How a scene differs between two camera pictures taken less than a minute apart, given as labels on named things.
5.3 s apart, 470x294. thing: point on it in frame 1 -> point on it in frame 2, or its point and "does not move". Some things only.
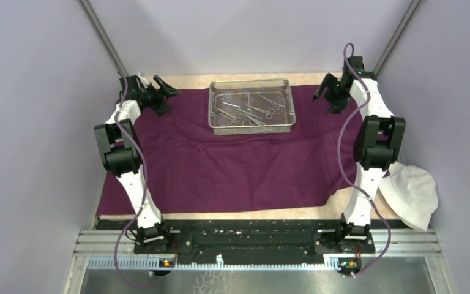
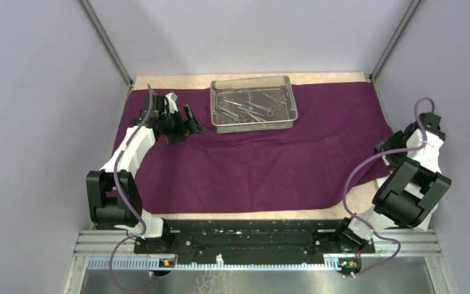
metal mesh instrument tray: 251,106 does not move
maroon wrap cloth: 185,166 does not move
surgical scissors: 230,117 does not move
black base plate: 164,241 does not move
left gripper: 161,96 -> 183,131
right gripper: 336,106 -> 388,145
